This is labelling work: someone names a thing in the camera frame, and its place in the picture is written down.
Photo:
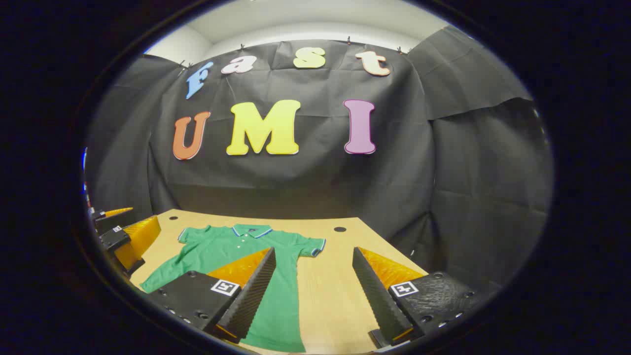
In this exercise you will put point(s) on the green T-shirt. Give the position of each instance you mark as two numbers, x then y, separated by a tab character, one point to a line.
222	249

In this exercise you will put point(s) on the black backdrop cloth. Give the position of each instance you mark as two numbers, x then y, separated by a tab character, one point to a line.
315	182

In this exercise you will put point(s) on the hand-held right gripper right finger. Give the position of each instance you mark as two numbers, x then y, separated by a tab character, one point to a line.
377	296

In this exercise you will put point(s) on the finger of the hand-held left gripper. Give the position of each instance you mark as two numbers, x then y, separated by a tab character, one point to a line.
116	213
140	236

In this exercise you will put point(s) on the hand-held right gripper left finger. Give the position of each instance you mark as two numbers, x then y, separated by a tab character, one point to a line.
251	296

